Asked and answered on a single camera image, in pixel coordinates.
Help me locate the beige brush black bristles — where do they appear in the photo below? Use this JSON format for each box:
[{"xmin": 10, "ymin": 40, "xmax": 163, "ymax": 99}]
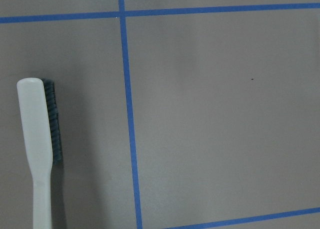
[{"xmin": 16, "ymin": 77, "xmax": 62, "ymax": 229}]

